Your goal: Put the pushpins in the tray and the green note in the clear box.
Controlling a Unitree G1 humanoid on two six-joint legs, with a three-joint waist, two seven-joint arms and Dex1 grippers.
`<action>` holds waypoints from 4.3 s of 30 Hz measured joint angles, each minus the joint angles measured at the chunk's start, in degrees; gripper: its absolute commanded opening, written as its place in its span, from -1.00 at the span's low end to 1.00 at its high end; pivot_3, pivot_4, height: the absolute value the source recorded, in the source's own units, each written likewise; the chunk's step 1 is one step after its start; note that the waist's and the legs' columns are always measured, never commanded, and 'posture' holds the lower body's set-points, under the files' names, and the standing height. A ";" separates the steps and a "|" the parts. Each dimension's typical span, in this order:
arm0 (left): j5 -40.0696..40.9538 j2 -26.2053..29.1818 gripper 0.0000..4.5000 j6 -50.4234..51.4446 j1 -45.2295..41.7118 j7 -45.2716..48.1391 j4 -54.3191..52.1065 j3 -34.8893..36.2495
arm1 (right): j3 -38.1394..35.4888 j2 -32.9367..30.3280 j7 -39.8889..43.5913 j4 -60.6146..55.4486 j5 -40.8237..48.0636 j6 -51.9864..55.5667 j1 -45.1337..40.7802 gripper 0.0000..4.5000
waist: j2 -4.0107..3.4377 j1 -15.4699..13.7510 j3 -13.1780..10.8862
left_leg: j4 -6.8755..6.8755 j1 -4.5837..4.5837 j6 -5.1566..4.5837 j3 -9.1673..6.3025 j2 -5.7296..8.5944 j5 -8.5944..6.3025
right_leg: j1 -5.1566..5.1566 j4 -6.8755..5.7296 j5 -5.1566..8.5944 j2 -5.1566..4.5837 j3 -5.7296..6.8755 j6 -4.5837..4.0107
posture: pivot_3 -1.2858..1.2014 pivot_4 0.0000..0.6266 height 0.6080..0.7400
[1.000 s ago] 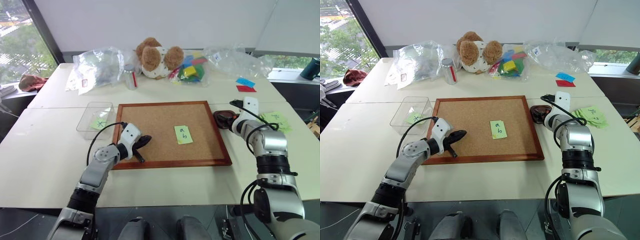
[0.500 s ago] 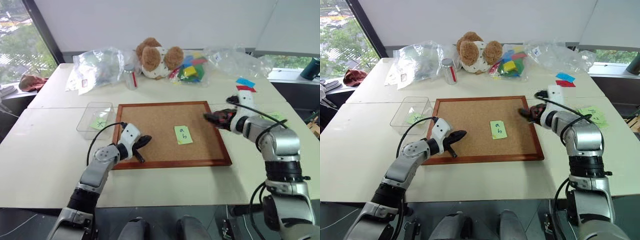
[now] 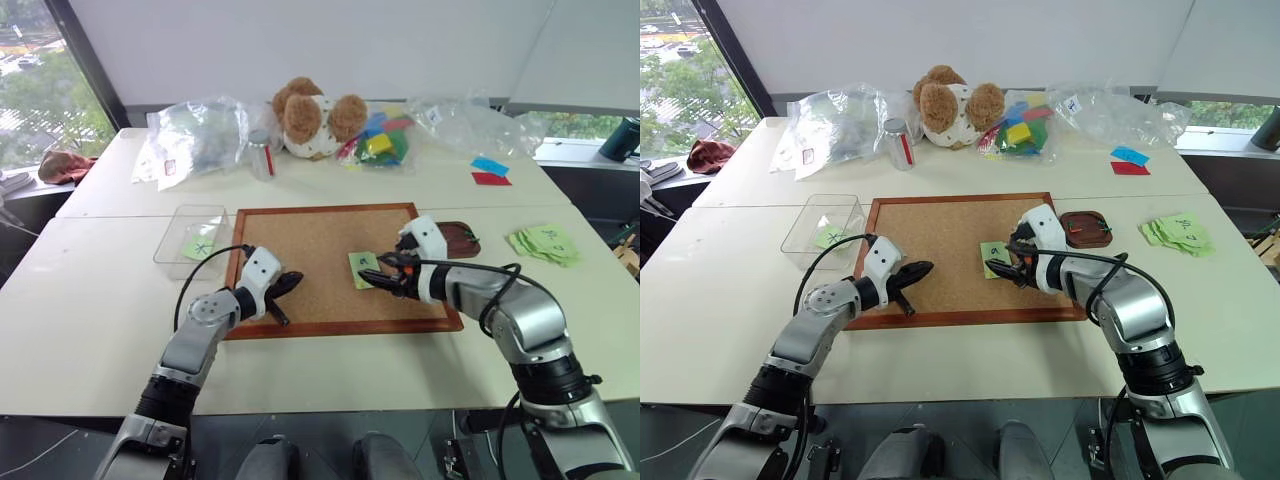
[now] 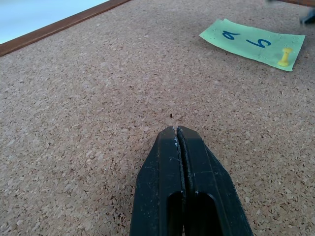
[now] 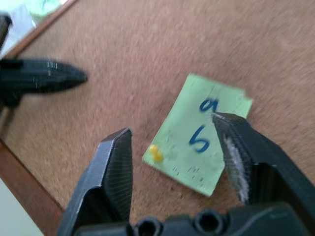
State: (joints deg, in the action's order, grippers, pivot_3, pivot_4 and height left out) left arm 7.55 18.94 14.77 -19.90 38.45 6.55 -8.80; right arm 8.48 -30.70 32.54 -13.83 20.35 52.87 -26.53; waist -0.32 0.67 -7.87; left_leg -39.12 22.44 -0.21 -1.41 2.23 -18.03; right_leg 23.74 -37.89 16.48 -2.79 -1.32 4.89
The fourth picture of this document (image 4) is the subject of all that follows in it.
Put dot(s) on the dark blurred gripper tip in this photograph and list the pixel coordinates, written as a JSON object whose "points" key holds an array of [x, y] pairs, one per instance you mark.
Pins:
{"points": [[308, 16]]}

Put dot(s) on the yellow pushpin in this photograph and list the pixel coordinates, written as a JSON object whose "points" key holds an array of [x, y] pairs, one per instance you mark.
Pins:
{"points": [[285, 57]]}

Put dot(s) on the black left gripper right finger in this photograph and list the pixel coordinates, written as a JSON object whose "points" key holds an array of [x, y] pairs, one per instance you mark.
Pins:
{"points": [[209, 186]]}

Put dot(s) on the green paper note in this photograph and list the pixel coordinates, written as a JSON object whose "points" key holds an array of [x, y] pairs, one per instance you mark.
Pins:
{"points": [[248, 41]]}

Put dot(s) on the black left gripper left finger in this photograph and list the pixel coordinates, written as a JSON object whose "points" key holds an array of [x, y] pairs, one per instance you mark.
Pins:
{"points": [[157, 182]]}

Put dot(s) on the cork board with wooden frame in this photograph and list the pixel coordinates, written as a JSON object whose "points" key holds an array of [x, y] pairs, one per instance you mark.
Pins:
{"points": [[98, 98]]}

